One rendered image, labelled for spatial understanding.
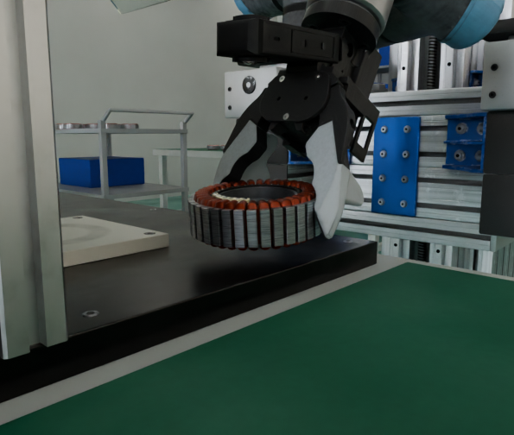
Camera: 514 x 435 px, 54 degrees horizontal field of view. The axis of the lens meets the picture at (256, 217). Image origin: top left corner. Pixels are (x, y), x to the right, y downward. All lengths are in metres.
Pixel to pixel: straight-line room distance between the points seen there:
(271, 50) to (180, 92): 7.05
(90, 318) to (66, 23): 6.37
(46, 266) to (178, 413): 0.09
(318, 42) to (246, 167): 0.12
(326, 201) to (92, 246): 0.18
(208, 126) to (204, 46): 1.16
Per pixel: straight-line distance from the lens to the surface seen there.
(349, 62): 0.48
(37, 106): 0.24
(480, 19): 0.59
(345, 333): 0.31
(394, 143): 0.95
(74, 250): 0.40
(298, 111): 0.43
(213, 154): 3.90
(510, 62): 0.77
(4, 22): 0.25
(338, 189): 0.38
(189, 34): 7.66
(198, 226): 0.39
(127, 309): 0.30
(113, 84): 6.81
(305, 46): 0.42
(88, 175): 3.29
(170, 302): 0.30
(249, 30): 0.38
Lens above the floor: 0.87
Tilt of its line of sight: 9 degrees down
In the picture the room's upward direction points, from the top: straight up
